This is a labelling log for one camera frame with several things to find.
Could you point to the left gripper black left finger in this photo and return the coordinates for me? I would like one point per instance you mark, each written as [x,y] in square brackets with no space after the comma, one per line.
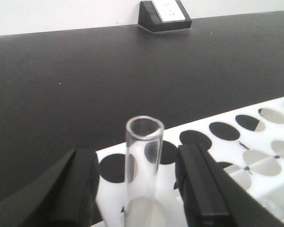
[63,196]

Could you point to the black white power socket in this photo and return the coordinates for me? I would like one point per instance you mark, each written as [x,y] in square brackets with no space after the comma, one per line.
[163,15]

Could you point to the white test tube rack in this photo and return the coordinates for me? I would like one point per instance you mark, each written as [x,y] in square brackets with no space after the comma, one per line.
[226,136]

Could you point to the clear glass test tube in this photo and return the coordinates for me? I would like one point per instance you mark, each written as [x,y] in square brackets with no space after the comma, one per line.
[144,141]

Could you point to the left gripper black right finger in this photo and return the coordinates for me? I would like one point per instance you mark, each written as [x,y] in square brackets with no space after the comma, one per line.
[221,194]

